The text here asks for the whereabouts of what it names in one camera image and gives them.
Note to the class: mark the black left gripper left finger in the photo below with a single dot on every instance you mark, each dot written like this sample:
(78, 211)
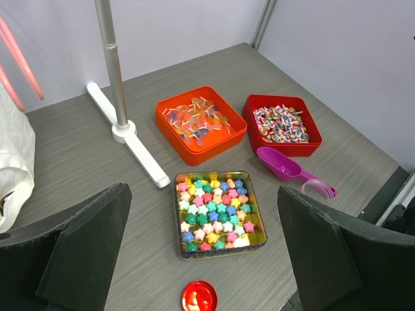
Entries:
(66, 261)

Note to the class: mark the red jar lid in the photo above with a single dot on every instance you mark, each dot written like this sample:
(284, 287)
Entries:
(199, 295)

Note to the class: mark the orange candy box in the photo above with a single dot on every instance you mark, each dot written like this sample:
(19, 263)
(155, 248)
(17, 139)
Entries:
(199, 124)

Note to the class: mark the pink wire hanger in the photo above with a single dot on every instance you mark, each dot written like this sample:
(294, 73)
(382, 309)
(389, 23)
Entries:
(19, 58)

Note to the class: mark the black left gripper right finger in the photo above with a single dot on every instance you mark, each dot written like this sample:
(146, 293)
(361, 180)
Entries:
(341, 262)

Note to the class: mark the red lollipop box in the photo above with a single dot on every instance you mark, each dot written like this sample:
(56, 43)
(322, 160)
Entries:
(282, 123)

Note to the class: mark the white clothes rack stand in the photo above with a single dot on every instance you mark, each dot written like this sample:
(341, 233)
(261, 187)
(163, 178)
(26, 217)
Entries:
(124, 131)

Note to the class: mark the clear plastic jar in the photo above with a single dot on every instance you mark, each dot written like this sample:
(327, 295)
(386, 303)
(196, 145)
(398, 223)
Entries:
(317, 190)

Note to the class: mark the purple plastic scoop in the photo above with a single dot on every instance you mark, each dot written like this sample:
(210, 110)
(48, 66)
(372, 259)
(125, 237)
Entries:
(287, 169)

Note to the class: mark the white cloth bag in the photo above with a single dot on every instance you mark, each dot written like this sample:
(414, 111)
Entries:
(17, 160)

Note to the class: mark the gold tin of star candies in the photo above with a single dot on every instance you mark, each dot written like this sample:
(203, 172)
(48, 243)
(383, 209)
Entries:
(217, 214)

